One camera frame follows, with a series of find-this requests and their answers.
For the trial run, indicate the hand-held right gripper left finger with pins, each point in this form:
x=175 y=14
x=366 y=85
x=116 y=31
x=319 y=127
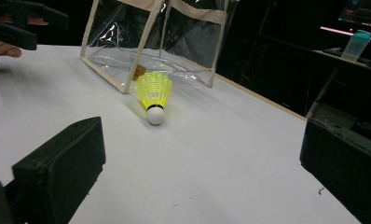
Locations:
x=59 y=168

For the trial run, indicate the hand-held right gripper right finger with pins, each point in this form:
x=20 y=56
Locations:
x=345 y=174

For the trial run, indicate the transparent bag with beige trim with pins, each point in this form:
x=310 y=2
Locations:
x=162 y=40

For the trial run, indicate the yellow shuttlecock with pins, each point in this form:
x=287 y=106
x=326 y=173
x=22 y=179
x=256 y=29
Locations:
x=154 y=90

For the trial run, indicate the teal capped plastic bottle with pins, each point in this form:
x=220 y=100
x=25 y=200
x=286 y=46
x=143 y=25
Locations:
x=356 y=45

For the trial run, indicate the computer monitor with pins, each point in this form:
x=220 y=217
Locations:
x=364 y=12

